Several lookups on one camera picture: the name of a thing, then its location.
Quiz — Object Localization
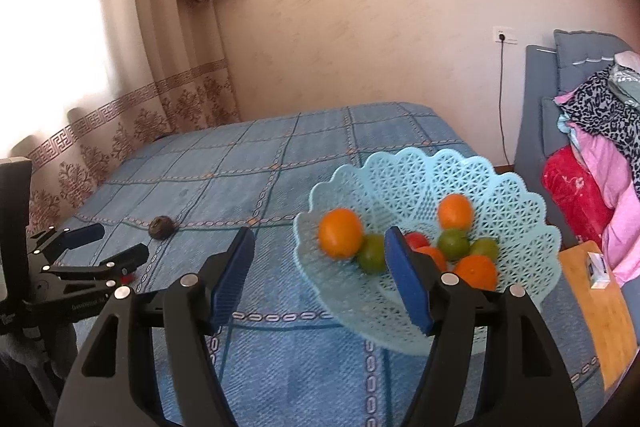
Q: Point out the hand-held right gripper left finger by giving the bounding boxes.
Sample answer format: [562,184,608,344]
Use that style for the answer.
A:
[52,227,257,427]

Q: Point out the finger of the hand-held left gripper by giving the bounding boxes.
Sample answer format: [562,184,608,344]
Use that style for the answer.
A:
[26,223,106,275]
[47,243,151,295]

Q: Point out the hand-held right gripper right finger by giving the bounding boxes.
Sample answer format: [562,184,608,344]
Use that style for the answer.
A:
[384,227,583,427]

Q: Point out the orange oval tomato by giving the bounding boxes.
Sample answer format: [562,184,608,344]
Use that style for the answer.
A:
[414,246,448,273]

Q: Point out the green tomato with stem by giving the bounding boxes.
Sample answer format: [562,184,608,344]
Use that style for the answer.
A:
[356,234,388,275]

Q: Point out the large orange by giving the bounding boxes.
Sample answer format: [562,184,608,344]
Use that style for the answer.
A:
[452,255,498,292]

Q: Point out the small orange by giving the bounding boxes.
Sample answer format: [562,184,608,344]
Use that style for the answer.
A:
[318,208,364,261]

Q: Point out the small green tomato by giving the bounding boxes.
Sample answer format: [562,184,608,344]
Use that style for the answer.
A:
[469,237,501,263]

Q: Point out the light blue plastic basket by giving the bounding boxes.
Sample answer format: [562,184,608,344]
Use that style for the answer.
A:
[293,147,563,355]

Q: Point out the dark brown wrinkled fruit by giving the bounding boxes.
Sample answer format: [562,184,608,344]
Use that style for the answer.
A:
[150,216,177,238]

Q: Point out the blue checked bedspread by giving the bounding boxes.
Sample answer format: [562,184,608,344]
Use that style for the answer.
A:
[50,102,608,427]

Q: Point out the patterned beige curtain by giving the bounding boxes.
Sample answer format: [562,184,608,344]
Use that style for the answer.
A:
[0,0,242,230]

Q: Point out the red blanket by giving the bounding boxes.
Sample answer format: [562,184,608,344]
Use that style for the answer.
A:
[542,146,617,249]

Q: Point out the small white box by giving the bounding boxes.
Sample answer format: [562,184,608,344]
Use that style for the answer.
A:
[585,252,612,291]

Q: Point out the wooden nightstand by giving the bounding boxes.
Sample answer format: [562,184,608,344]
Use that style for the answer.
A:
[556,239,639,393]

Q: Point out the grey sofa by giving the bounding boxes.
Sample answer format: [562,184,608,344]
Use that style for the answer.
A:
[514,29,640,180]

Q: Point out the pile of clothes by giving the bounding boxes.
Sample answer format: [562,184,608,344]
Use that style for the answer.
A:
[557,92,640,289]

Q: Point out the leopard print cloth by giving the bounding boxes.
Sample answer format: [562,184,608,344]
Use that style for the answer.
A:
[556,67,640,204]

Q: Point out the grey-blue cushion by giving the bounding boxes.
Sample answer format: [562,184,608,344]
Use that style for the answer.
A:
[552,28,633,100]

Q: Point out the folded light clothes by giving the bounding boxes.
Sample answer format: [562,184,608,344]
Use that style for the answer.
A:
[606,50,640,108]

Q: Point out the black power cable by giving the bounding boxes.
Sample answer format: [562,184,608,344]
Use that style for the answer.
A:
[496,39,512,168]

